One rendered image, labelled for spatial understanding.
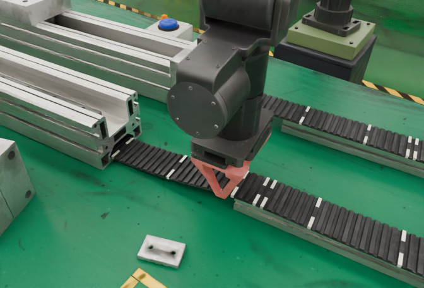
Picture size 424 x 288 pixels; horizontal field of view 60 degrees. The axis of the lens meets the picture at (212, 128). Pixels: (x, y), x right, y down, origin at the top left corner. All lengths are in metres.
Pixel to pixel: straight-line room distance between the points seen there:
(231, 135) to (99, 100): 0.26
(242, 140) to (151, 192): 0.17
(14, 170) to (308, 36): 0.68
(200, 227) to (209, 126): 0.20
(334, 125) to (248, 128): 0.24
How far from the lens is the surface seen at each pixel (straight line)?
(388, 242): 0.48
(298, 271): 0.47
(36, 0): 0.85
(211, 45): 0.33
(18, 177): 0.53
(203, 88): 0.30
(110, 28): 0.79
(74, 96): 0.64
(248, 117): 0.40
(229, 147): 0.40
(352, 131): 0.61
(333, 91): 0.77
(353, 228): 0.48
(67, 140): 0.58
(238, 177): 0.41
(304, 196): 0.49
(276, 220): 0.48
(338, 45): 0.90
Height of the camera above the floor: 1.17
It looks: 39 degrees down
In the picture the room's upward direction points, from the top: 2 degrees clockwise
